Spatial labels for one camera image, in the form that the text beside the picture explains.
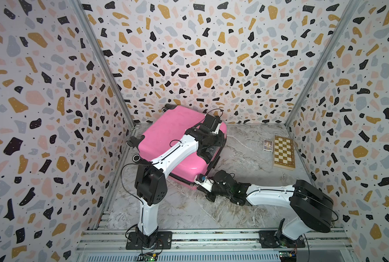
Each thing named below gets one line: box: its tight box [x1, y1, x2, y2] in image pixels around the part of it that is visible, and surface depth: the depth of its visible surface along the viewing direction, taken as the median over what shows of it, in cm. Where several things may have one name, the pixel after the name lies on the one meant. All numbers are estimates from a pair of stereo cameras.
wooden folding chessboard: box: [273, 135, 296, 171], surface depth 105 cm
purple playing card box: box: [262, 139, 274, 153], surface depth 111 cm
